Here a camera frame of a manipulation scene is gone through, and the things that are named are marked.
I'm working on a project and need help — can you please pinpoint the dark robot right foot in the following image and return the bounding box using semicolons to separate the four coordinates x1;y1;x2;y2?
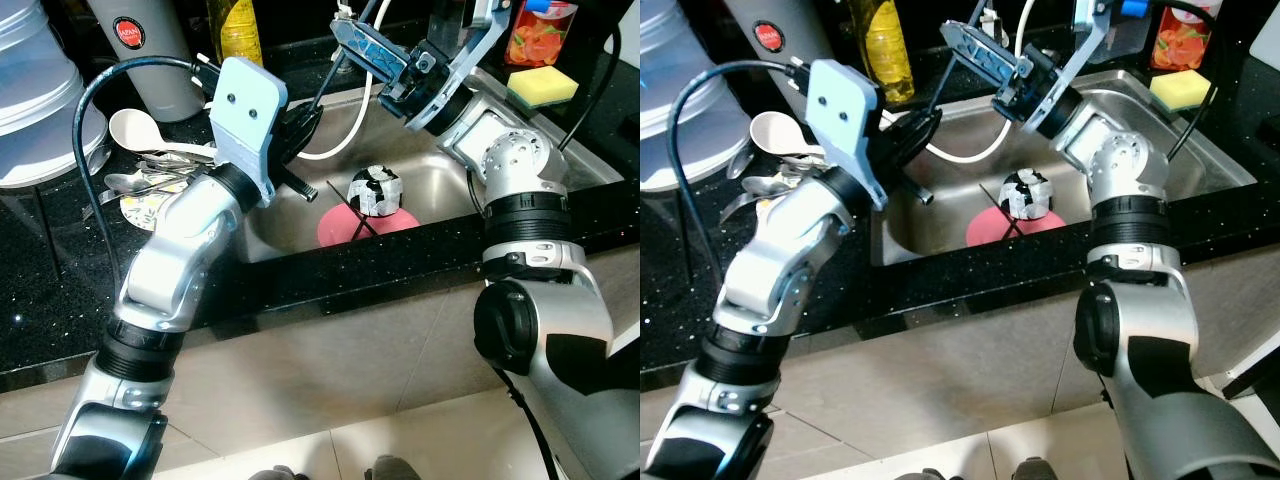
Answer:
1010;458;1066;480
365;455;421;480

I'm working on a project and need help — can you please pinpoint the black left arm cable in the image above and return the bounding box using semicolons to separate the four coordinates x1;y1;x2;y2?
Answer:
75;55;223;291
668;55;813;237

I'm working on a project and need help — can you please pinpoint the floral patterned plate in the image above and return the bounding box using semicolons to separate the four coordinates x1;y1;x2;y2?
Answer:
118;170;196;233

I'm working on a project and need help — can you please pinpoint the white plastic drawer container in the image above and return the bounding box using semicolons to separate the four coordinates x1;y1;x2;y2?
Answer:
0;0;109;189
640;0;746;193

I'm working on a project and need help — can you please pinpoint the white plastic ladle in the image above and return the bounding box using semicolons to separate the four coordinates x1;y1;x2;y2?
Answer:
108;107;216;161
748;112;826;166

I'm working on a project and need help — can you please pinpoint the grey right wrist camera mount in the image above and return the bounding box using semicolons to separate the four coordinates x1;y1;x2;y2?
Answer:
435;0;517;111
1040;0;1127;137

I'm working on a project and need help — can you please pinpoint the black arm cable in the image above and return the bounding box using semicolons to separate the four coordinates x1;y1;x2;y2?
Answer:
500;25;623;480
1165;0;1224;166
668;55;813;237
75;55;223;291

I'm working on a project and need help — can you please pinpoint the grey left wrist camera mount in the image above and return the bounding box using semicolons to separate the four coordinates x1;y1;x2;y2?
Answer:
205;57;289;207
805;60;889;212

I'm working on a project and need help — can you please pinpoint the red peach print package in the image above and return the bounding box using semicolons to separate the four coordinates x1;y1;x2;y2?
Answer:
505;0;581;69
1150;0;1223;71

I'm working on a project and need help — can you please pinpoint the yellow oil bottle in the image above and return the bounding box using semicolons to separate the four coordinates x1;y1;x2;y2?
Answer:
848;0;916;106
207;0;263;69

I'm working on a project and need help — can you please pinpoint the stainless steel sink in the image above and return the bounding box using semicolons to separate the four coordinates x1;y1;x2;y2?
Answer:
872;70;1259;266
240;68;626;263

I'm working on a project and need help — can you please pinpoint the yellow sponge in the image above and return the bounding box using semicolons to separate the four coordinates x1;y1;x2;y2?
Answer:
1148;70;1223;113
507;68;581;109

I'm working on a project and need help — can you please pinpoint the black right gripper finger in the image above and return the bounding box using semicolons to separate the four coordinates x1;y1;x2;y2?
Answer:
330;15;411;85
940;22;1031;93

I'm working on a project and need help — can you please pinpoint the black and white patterned bowl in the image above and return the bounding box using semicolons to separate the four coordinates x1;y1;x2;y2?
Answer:
347;167;406;218
1000;170;1056;221

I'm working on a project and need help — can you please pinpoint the clear plastic container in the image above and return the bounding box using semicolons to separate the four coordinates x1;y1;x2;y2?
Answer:
1100;0;1153;66

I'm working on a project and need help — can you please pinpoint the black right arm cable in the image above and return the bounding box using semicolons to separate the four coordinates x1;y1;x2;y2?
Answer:
1165;0;1224;166
500;25;623;480

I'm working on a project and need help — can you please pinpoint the pink round plate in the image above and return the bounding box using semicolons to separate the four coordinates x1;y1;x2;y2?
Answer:
317;205;421;251
965;210;1069;249

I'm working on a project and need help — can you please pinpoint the white faucet hose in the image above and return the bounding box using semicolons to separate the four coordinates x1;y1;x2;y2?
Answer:
298;0;386;161
925;0;1037;167

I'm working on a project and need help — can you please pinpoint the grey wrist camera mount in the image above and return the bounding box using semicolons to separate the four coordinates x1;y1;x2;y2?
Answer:
435;0;517;111
1040;0;1127;137
205;57;289;207
805;60;889;212

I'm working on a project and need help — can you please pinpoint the grey tumbler with red logo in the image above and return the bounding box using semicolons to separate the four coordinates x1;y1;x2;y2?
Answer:
722;0;851;126
85;0;206;123

